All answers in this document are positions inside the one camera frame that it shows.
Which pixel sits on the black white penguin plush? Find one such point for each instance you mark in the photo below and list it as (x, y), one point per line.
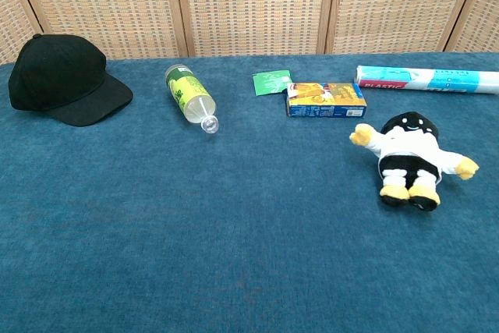
(409, 149)

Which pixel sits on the blue carpet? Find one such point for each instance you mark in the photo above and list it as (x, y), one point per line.
(234, 212)

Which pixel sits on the green sachet packet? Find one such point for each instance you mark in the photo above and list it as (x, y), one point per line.
(270, 82)

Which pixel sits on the clear plastic bottle yellow label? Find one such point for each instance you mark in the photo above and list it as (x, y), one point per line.
(190, 92)

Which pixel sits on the blue yellow snack box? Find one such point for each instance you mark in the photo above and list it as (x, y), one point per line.
(325, 100)

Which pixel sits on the plastic wrap roll teal label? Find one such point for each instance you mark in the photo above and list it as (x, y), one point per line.
(425, 79)

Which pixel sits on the black baseball cap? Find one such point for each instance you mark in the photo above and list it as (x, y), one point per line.
(58, 75)

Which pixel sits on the woven folding screen wooden frame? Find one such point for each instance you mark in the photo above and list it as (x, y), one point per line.
(249, 5)

